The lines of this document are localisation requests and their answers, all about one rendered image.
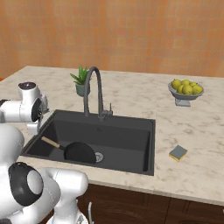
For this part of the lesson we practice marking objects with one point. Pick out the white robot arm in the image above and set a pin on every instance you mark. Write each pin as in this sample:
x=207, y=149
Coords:
x=11, y=186

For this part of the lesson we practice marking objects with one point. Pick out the grey footed bowl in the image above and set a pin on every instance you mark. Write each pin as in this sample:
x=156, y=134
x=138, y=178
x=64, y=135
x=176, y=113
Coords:
x=184, y=99

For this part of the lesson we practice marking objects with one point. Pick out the dark grey sink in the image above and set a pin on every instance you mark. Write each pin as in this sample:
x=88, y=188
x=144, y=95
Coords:
x=116, y=137

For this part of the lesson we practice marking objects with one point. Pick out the dark brown cupboard door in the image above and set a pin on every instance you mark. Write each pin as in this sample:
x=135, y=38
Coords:
x=125, y=207
x=195, y=214

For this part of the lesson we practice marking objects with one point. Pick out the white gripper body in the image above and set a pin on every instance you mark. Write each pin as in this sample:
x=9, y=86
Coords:
x=33, y=127

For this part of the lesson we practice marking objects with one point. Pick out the green plant in grey pot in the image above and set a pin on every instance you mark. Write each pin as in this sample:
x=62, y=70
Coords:
x=81, y=83

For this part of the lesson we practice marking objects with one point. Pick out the dark grey curved tap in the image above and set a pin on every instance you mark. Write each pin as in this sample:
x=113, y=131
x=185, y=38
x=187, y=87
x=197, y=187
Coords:
x=100, y=87

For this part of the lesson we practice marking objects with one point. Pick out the yellow lemon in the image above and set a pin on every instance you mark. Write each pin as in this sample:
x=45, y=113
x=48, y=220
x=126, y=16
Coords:
x=180, y=89
x=197, y=89
x=187, y=89
x=176, y=84
x=185, y=82
x=193, y=84

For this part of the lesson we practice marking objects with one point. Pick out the grey and yellow sponge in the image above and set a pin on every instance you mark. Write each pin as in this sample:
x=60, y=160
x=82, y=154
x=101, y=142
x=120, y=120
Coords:
x=178, y=152

